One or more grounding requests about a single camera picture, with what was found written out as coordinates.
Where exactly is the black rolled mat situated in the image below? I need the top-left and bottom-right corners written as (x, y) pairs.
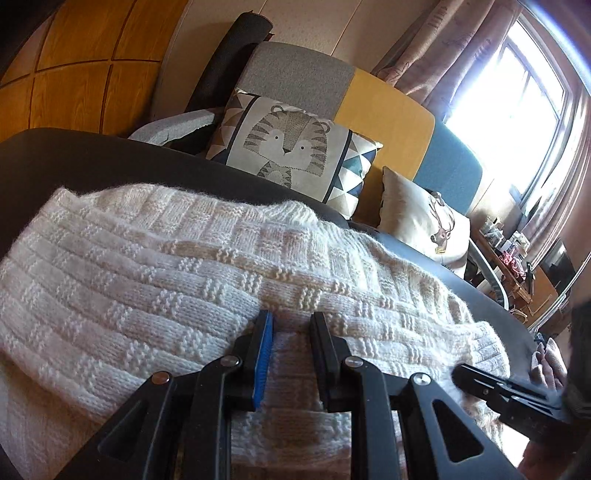
top-left (185, 13), bottom-right (274, 114)

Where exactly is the grey yellow blue sofa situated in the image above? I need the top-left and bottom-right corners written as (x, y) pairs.
top-left (127, 41), bottom-right (513, 315)

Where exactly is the white knitted sweater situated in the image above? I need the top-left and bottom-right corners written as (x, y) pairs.
top-left (0, 182), bottom-right (511, 480)

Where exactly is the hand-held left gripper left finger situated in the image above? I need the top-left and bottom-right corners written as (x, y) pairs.
top-left (55, 310), bottom-right (275, 480)

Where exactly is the window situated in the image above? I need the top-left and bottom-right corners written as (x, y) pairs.
top-left (443, 9), bottom-right (583, 208)

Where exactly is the wooden wardrobe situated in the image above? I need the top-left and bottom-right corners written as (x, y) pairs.
top-left (0, 0), bottom-right (195, 144)

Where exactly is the pink cloth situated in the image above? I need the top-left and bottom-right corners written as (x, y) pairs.
top-left (531, 337), bottom-right (570, 393)

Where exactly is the cluttered side table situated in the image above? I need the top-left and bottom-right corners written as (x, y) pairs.
top-left (471, 217), bottom-right (555, 324)

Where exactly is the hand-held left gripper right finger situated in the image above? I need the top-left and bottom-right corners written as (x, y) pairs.
top-left (309, 311), bottom-right (522, 480)

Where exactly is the tiger print cushion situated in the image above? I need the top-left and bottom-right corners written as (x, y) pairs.
top-left (205, 88), bottom-right (384, 217)

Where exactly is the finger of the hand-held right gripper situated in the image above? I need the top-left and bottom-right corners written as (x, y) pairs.
top-left (452, 364), bottom-right (561, 411)
top-left (480, 392), bottom-right (528, 424)

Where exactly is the beige curtain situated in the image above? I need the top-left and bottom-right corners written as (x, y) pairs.
top-left (522, 83), bottom-right (591, 259)
top-left (372, 0), bottom-right (522, 121)

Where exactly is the deer print cushion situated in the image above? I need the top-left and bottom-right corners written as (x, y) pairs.
top-left (376, 166), bottom-right (472, 266)

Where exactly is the black television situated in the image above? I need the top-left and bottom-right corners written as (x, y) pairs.
top-left (540, 237), bottom-right (575, 296)

